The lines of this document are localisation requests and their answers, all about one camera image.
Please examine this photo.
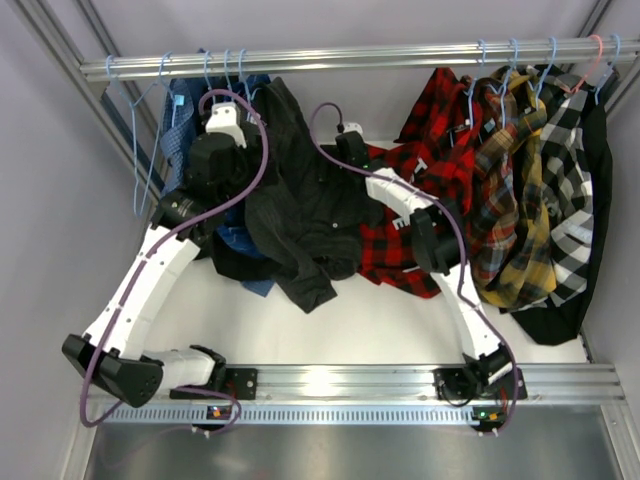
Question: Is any blue plaid shirt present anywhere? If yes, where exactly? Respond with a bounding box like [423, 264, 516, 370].
[217, 74, 274, 297]

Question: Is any purple cable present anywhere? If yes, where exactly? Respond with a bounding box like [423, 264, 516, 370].
[309, 101, 521, 436]
[79, 88, 271, 441]

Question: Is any dark grey pinstripe shirt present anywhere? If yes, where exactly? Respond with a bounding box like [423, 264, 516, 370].
[245, 77, 383, 313]

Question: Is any light blue empty hanger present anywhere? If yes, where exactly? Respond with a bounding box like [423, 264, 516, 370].
[105, 51, 173, 218]

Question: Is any aluminium front rail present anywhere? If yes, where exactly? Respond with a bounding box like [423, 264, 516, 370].
[89, 363, 626, 432]

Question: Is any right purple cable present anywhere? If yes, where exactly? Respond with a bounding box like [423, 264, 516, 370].
[309, 101, 521, 436]

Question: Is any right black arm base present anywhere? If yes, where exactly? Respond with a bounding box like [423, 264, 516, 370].
[433, 367, 528, 407]

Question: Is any red plaid hanging shirt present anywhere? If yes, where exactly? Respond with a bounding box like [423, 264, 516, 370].
[394, 68, 477, 170]

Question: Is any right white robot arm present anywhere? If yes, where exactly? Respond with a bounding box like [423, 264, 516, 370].
[336, 131, 519, 388]

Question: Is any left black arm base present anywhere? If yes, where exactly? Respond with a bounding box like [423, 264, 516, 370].
[169, 345, 258, 400]

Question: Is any black white plaid shirt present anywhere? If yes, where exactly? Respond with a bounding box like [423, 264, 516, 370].
[526, 66, 595, 307]

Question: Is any aluminium hanging rail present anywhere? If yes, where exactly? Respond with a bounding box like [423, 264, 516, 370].
[80, 36, 639, 82]

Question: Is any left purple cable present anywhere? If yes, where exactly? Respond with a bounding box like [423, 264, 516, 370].
[79, 88, 271, 441]

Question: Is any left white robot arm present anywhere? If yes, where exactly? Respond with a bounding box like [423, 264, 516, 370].
[62, 102, 268, 408]

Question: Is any black hanging garment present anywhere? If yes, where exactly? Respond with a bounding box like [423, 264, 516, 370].
[189, 96, 277, 282]

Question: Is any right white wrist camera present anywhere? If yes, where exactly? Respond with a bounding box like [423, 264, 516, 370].
[337, 122, 363, 135]

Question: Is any yellow brown plaid shirt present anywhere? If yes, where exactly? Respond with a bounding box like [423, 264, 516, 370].
[450, 70, 557, 310]

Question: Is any light blue wire hanger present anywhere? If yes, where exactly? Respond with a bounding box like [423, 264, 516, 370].
[237, 49, 269, 104]

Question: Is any red black plaid shirt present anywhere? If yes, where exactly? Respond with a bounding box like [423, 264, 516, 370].
[359, 142, 474, 298]

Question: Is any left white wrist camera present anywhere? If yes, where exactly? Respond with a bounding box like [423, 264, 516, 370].
[205, 102, 247, 148]

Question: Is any black shirt far right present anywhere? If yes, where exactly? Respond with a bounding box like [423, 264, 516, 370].
[511, 67, 613, 346]

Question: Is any light blue checked shirt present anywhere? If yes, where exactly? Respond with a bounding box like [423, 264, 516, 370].
[159, 78, 206, 196]

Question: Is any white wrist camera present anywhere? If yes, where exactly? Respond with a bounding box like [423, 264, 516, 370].
[337, 122, 363, 135]
[205, 102, 247, 148]

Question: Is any pink hanger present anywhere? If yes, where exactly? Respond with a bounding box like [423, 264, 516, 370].
[562, 34, 605, 95]

